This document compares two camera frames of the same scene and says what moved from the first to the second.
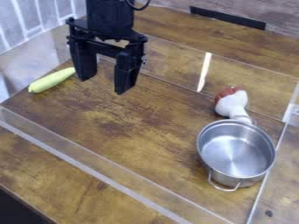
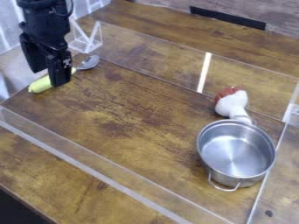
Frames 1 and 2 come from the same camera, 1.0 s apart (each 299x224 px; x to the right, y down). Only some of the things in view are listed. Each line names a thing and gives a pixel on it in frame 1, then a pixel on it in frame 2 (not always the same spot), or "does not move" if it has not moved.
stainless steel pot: x=236 y=150 does not move
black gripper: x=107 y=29 to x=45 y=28
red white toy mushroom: x=229 y=103 does not move
